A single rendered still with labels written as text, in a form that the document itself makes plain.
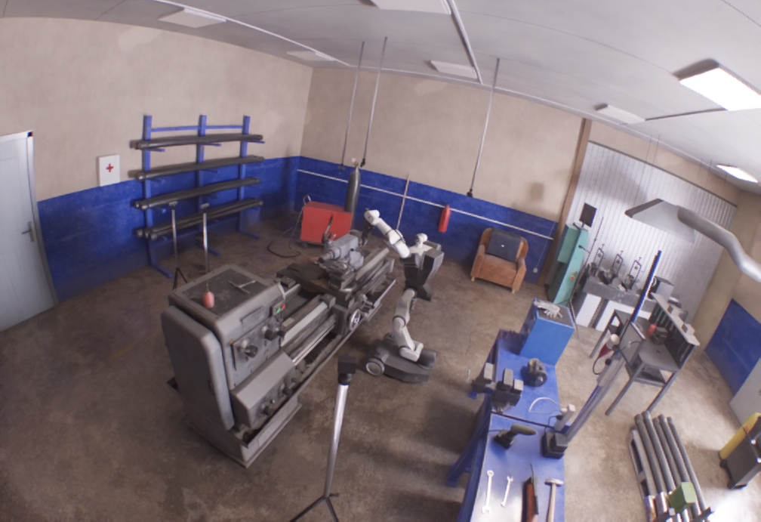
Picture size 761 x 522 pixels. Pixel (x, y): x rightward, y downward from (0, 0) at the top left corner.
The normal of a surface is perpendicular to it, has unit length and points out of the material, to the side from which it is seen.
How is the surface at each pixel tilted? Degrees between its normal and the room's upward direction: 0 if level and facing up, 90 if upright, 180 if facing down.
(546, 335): 90
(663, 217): 82
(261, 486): 0
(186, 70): 90
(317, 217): 90
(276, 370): 32
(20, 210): 90
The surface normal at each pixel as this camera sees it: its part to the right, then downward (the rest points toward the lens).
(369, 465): 0.18, -0.92
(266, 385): 0.63, -0.63
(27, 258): 0.92, 0.28
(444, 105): -0.36, 0.26
